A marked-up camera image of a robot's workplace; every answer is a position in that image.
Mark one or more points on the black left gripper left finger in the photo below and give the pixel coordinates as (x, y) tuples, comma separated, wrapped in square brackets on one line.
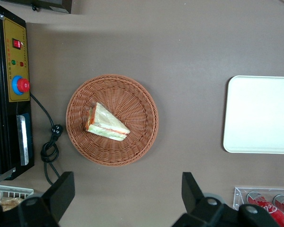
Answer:
[(61, 191)]

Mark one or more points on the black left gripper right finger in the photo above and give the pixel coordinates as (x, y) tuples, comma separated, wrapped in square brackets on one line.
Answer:
[(191, 191)]

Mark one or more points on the triangular sandwich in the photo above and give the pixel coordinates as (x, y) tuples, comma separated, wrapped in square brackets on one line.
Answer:
[(106, 123)]

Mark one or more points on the cream plastic tray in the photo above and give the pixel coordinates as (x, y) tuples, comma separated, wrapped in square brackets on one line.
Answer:
[(260, 113)]

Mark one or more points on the round brown wicker basket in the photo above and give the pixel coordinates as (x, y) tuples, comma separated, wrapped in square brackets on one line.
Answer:
[(137, 101)]

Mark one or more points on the clear acrylic bottle rack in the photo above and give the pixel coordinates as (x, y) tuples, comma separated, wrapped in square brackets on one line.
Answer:
[(239, 196)]

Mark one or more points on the black food warmer machine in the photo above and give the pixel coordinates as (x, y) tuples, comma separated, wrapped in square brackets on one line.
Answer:
[(0, 94)]

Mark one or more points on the dark rectangular block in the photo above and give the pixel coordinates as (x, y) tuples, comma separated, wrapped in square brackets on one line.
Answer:
[(47, 4)]

